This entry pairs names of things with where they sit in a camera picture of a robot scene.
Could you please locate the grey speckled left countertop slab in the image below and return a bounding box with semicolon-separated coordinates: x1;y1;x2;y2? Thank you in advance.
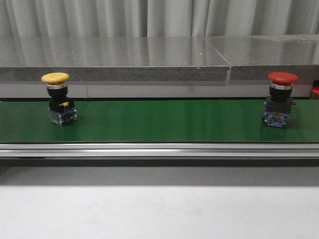
0;37;228;82

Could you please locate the grey speckled countertop slab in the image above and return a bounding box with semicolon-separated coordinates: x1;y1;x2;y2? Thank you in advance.
205;35;319;84
0;37;228;82

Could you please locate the red plastic tray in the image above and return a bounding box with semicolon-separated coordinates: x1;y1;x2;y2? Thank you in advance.
310;86;319;100

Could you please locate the white cabinet front panel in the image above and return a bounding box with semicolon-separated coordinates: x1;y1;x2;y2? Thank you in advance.
0;80;313;98

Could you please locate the green conveyor belt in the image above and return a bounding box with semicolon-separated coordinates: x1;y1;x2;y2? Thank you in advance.
0;99;319;143

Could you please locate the aluminium conveyor frame rail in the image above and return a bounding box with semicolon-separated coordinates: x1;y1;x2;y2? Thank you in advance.
0;142;319;159

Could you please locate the grey pleated curtain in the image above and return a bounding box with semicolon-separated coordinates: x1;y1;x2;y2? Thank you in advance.
0;0;319;37

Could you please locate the grey speckled right countertop slab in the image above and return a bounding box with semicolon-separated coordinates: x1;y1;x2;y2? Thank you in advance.
205;35;319;84

